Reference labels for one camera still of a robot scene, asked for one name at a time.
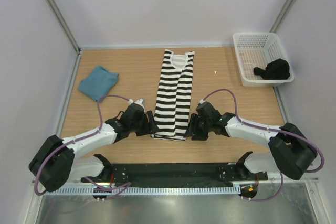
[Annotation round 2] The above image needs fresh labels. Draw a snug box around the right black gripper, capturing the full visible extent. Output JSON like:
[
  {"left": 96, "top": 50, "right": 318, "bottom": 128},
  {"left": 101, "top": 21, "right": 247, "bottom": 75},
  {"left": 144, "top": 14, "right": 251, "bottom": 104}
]
[{"left": 183, "top": 113, "right": 212, "bottom": 141}]

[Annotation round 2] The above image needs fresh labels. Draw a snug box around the black white striped tank top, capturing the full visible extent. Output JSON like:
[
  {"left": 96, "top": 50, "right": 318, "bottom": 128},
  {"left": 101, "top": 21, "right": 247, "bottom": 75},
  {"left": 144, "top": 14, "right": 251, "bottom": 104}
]
[{"left": 151, "top": 49, "right": 195, "bottom": 141}]

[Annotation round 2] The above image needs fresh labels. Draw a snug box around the teal tank top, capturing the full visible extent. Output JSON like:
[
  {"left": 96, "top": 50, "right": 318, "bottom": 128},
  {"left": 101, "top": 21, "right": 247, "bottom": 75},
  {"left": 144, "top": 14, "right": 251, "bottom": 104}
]
[{"left": 78, "top": 66, "right": 119, "bottom": 102}]

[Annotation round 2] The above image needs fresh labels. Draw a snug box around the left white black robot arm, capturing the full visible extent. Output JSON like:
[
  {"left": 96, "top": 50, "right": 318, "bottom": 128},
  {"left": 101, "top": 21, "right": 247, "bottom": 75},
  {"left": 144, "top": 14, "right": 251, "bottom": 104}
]
[{"left": 28, "top": 100, "right": 159, "bottom": 195}]

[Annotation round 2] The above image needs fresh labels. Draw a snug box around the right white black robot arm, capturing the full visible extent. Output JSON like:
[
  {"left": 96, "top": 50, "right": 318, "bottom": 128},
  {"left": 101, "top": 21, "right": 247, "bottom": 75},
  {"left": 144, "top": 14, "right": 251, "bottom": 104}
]
[{"left": 185, "top": 102, "right": 317, "bottom": 180}]

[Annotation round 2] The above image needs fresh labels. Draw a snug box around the white plastic basket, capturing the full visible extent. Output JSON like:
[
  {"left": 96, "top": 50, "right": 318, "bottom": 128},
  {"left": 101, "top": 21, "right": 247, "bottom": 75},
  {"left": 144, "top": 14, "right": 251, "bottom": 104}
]
[{"left": 233, "top": 32, "right": 295, "bottom": 87}]

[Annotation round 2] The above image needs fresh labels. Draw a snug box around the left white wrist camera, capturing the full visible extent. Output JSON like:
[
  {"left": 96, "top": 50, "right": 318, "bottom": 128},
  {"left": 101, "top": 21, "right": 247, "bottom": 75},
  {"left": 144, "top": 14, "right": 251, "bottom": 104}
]
[{"left": 127, "top": 99, "right": 145, "bottom": 110}]

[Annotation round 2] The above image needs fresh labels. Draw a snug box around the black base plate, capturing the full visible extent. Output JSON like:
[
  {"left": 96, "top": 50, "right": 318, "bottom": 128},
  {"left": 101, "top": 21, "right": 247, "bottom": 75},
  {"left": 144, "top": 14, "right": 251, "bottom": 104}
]
[{"left": 90, "top": 163, "right": 268, "bottom": 188}]

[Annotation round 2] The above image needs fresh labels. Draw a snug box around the white slotted cable duct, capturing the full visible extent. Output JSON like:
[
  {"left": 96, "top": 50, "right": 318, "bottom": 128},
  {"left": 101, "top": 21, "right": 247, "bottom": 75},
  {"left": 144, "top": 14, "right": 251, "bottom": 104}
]
[{"left": 47, "top": 185, "right": 240, "bottom": 196}]

